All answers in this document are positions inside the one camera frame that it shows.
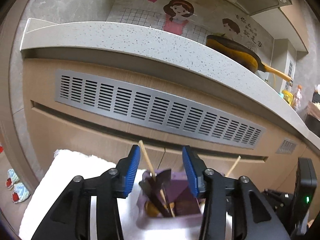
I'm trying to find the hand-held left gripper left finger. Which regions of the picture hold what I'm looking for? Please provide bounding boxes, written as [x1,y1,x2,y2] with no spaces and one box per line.
[31,144,141,240]

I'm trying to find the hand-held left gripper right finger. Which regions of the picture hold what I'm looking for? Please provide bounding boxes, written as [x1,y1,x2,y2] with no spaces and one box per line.
[182,145,292,240]

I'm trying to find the wooden chopstick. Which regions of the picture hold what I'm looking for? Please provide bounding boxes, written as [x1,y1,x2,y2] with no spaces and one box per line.
[226,155,242,177]
[138,140,176,217]

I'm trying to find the purple utensil holder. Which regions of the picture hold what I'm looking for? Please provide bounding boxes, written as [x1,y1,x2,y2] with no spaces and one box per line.
[136,169,204,230]

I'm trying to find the dark translucent plastic spoon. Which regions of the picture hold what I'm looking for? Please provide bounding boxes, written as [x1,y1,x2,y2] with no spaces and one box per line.
[138,180,171,218]

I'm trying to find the small grey vent grille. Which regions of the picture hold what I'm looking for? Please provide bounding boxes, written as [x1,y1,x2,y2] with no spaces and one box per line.
[275,138,298,155]

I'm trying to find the clear bottle with orange cap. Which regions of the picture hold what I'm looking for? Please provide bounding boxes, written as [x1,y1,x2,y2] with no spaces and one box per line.
[292,84,304,112]

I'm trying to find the yellow container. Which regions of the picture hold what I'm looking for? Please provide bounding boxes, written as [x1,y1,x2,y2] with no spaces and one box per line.
[280,90,294,105]

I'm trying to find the white towel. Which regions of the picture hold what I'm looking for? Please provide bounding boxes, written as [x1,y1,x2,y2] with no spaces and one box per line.
[19,149,240,240]

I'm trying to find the long grey vent grille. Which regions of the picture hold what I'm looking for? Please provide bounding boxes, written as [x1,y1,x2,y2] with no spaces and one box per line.
[54,69,267,151]

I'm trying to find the knitted blue white slipper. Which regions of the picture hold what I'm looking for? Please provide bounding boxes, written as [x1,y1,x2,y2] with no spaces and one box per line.
[12,182,31,204]
[6,169,20,189]

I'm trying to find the white slatted panel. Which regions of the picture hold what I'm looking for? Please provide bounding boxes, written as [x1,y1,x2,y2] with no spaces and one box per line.
[284,39,297,80]

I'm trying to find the speckled grey countertop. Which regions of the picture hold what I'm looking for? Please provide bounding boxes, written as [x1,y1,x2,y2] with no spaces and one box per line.
[20,17,320,153]

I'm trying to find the yellow frying pan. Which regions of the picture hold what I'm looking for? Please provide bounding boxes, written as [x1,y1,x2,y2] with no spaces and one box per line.
[205,34,294,83]

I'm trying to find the cartoon wall poster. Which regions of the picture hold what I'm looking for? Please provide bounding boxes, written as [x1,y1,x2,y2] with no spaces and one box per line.
[106,0,274,53]

